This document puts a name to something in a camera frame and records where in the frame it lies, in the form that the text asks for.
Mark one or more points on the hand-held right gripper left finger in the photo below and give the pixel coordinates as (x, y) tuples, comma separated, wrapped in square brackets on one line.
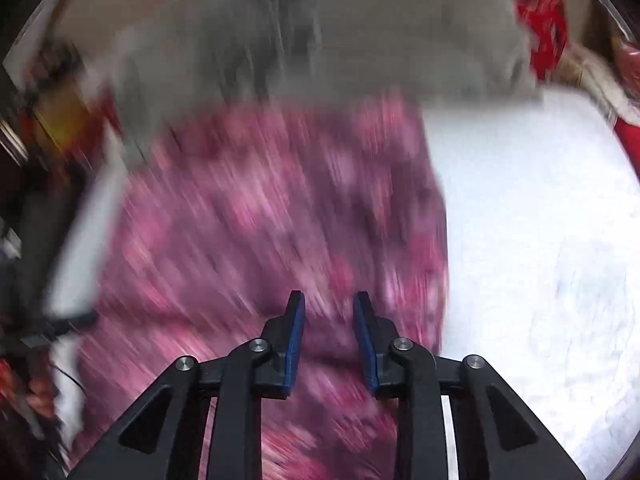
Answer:
[(297, 340)]

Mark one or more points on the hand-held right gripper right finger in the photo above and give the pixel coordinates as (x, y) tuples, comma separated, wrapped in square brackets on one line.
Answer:
[(364, 340)]

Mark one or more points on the purple floral fleece clothes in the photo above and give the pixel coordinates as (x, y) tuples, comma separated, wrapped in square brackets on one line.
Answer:
[(250, 210)]

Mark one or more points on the white quilted bedspread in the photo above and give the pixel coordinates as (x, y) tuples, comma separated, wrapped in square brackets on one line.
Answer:
[(530, 240)]

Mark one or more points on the grey floral pillow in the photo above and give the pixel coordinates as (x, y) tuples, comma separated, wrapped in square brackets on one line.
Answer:
[(360, 35)]

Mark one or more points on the plain red cloth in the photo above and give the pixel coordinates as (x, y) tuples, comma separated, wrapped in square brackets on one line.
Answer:
[(629, 135)]

